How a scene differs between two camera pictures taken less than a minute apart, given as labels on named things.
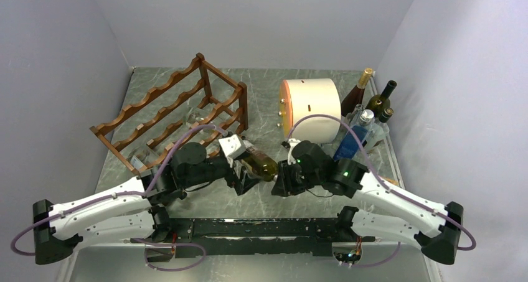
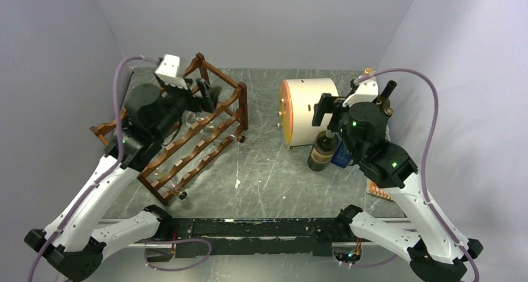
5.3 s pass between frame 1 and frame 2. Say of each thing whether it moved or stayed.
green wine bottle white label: stayed
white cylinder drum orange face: stayed
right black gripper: moved
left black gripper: moved
